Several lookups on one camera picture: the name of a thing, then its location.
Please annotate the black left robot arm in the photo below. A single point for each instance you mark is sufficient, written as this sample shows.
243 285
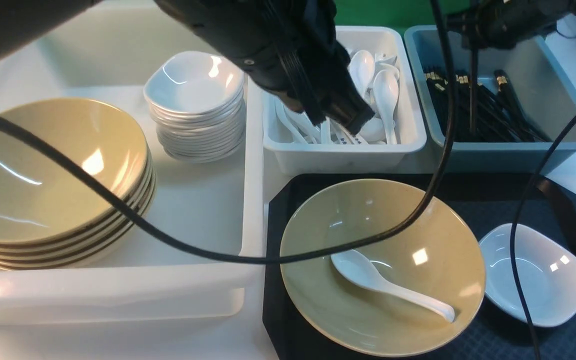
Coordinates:
232 27

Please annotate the white sauce dish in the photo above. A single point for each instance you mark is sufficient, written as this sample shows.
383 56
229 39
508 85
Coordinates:
546 270

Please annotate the white spoon in bin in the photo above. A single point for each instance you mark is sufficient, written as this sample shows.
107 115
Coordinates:
362 69
386 93

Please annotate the black textured serving tray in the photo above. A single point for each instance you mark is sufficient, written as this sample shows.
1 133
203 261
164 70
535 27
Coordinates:
484 201

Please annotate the yellow noodle bowl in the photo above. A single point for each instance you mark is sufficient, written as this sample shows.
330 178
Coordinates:
438 255

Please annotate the blue-grey plastic chopstick bin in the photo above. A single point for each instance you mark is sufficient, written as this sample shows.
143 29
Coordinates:
545 93

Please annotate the top stacked yellow bowl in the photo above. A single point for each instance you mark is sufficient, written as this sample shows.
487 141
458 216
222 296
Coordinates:
103 140

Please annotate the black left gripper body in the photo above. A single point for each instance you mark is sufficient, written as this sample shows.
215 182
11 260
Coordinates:
307 67

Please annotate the top stacked white dish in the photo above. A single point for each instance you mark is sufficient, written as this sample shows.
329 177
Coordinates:
194 83

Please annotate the large white plastic tub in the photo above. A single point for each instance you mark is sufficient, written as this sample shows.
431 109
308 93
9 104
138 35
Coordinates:
107 54

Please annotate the white plastic spoon bin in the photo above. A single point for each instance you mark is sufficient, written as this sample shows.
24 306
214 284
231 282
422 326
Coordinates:
295 158

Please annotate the white ceramic soup spoon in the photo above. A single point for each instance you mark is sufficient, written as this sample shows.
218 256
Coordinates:
360 271

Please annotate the pile of black chopsticks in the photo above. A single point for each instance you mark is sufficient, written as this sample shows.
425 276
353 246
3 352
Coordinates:
497 119

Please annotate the stack of white dishes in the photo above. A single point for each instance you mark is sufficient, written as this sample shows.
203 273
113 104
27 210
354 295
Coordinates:
206 138

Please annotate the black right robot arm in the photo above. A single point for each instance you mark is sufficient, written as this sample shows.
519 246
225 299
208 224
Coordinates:
502 24

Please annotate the stack of yellow bowls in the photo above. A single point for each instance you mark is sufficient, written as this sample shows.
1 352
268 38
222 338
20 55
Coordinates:
118 235

